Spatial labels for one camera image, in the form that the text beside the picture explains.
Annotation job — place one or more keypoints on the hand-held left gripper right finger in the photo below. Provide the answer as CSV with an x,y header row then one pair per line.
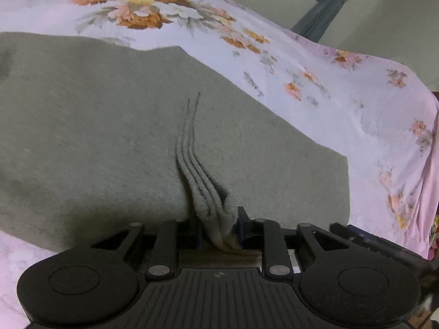
x,y
240,233

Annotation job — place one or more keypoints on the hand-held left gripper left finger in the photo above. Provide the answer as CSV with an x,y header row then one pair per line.
x,y
192,236

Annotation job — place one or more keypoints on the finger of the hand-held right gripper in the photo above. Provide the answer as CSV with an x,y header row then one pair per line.
x,y
377,241

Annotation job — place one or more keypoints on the grey fleece towel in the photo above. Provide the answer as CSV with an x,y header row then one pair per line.
x,y
137,126

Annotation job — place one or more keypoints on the colourful floral cloth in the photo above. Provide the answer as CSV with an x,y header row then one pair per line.
x,y
435,236

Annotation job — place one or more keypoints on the pink floral bed sheet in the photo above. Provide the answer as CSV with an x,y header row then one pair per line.
x,y
291,58

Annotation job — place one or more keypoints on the grey curtain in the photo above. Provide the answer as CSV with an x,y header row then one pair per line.
x,y
331,10

